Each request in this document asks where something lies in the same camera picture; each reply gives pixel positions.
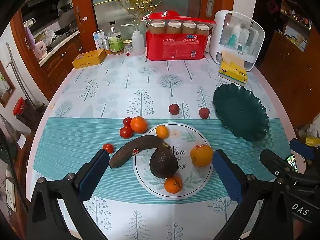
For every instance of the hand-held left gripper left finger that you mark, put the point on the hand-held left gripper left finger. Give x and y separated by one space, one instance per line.
93 175

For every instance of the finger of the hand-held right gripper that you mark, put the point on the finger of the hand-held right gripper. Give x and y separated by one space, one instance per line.
301 148
272 162

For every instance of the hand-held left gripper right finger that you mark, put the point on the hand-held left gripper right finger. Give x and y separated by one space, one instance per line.
226 175

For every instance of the yellowish orange with sticker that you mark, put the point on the yellowish orange with sticker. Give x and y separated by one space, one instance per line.
201 156

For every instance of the brown overripe banana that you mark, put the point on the brown overripe banana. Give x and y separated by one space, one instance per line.
130 152

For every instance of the mandarin with green stem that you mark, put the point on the mandarin with green stem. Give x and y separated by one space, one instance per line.
173 185

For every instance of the dark green scalloped plate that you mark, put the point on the dark green scalloped plate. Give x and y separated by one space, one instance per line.
240 112

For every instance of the dark avocado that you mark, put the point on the dark avocado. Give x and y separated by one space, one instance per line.
162 163

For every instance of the large deep orange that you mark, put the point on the large deep orange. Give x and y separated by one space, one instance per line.
139 124

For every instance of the tree print tablecloth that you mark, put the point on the tree print tablecloth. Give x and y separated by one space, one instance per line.
105 105

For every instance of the small plain mandarin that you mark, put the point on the small plain mandarin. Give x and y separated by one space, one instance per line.
162 132

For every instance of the yellow tissue pack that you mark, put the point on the yellow tissue pack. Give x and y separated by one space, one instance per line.
233 71

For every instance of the red lidded container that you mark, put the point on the red lidded container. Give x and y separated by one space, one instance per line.
18 106

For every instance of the yellow cardboard box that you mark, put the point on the yellow cardboard box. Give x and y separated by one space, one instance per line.
88 58

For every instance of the small metal can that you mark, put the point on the small metal can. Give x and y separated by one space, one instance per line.
106 45

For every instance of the small jar with yellow lid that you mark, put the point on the small jar with yellow lid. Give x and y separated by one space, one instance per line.
127 46

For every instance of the glass bottle with green label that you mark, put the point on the glass bottle with green label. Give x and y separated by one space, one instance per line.
115 42

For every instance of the blue and white box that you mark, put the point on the blue and white box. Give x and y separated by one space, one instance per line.
98 38

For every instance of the red paper cup pack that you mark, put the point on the red paper cup pack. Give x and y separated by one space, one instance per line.
175 46

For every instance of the white squeeze bottle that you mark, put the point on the white squeeze bottle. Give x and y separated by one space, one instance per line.
138 42

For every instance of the white cosmetic organizer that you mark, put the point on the white cosmetic organizer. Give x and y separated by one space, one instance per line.
220 32

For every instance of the black kitchen pan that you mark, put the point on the black kitchen pan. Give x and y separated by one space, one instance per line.
62 30

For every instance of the red plastic bag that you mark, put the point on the red plastic bag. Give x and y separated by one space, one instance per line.
170 15

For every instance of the wooden wall shelf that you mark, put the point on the wooden wall shelf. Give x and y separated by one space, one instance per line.
297 22

